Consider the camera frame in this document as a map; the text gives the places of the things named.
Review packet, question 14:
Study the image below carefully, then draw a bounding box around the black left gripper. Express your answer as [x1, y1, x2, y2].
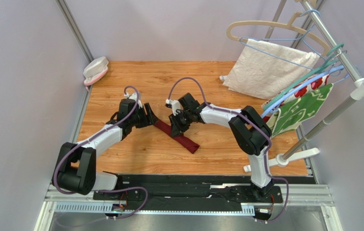
[129, 103, 159, 128]

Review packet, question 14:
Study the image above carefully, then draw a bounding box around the dark red cloth napkin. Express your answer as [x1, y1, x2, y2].
[154, 119, 200, 154]

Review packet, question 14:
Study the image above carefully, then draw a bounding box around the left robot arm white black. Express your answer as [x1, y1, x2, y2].
[51, 99, 159, 195]

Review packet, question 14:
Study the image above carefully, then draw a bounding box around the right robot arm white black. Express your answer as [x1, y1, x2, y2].
[166, 93, 274, 198]

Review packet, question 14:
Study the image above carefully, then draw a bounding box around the white pink folded cloth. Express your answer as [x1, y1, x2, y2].
[83, 56, 109, 87]

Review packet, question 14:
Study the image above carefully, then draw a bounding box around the white textured hanging cloth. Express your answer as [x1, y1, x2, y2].
[223, 46, 311, 100]

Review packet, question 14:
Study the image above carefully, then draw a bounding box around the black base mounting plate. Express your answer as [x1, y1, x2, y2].
[87, 174, 313, 212]

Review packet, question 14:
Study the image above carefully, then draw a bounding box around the green white patterned cloth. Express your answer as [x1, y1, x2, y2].
[267, 84, 334, 138]

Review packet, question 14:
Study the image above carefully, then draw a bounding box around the red flower patterned cloth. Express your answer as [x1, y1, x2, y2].
[262, 74, 330, 122]

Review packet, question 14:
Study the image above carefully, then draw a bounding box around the beige clothes hanger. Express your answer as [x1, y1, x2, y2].
[226, 12, 331, 54]

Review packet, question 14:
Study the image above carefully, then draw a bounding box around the teal clothes hanger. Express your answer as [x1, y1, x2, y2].
[271, 43, 348, 100]

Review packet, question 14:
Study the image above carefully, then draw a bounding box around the blue clothes hanger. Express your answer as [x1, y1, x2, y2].
[261, 65, 344, 118]

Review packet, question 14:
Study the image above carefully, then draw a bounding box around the silver white clothes rack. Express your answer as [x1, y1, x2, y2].
[219, 0, 364, 174]

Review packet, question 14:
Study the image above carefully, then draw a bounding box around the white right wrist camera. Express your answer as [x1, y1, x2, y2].
[165, 99, 182, 115]

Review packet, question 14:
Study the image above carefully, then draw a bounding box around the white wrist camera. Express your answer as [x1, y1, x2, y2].
[165, 99, 182, 115]
[124, 92, 143, 108]

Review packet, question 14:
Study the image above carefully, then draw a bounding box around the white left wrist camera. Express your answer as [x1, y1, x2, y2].
[124, 92, 143, 108]

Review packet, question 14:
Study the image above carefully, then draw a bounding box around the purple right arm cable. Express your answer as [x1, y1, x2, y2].
[167, 77, 289, 224]

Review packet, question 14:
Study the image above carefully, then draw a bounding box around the light blue wire hanger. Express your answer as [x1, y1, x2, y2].
[239, 9, 325, 70]

